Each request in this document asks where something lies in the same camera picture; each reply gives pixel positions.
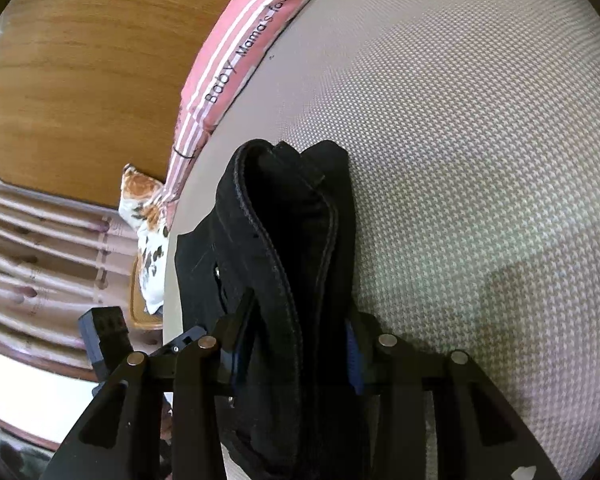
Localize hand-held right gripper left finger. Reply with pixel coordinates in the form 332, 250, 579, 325
44, 288, 257, 480

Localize grey woven mattress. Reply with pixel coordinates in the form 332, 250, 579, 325
161, 0, 600, 480

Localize floral pillow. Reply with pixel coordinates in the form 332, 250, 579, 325
117, 162, 172, 317

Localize brown wooden headboard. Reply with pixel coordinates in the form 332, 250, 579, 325
0, 0, 267, 211

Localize dark patterned rug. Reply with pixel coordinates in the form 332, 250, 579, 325
0, 412, 57, 480

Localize pink striped quilt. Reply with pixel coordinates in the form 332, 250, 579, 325
164, 0, 357, 241

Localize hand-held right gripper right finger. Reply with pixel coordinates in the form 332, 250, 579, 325
344, 312, 564, 480

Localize black pants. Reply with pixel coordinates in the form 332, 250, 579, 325
174, 139, 377, 480

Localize light wooden stool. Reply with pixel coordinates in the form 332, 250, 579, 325
129, 254, 167, 332

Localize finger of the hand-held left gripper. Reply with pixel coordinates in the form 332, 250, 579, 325
149, 326, 209, 360

